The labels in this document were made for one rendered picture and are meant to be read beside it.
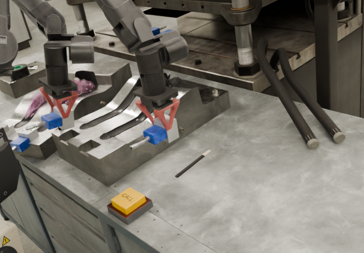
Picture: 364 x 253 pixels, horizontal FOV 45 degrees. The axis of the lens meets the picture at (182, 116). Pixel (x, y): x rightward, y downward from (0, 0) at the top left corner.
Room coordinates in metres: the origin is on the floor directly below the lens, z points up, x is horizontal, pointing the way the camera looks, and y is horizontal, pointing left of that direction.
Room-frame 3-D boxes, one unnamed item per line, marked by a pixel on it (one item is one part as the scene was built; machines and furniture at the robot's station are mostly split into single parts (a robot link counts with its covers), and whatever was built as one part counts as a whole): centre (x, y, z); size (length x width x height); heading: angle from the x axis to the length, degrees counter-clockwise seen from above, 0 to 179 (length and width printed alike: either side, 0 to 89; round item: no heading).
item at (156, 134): (0.95, 0.08, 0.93); 0.13 x 0.05 x 0.05; 128
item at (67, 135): (1.13, 0.33, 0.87); 0.05 x 0.05 x 0.04; 39
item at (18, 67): (1.80, 0.64, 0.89); 0.08 x 0.08 x 0.04
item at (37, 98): (1.44, 0.40, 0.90); 0.26 x 0.18 x 0.08; 146
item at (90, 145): (1.04, 0.26, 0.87); 0.05 x 0.05 x 0.04; 39
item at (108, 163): (1.22, 0.11, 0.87); 0.50 x 0.26 x 0.14; 129
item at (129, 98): (1.22, 0.13, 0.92); 0.35 x 0.16 x 0.09; 129
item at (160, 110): (0.96, 0.05, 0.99); 0.07 x 0.07 x 0.09; 38
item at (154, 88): (0.97, 0.05, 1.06); 0.10 x 0.07 x 0.07; 38
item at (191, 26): (2.15, -0.17, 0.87); 0.50 x 0.27 x 0.17; 129
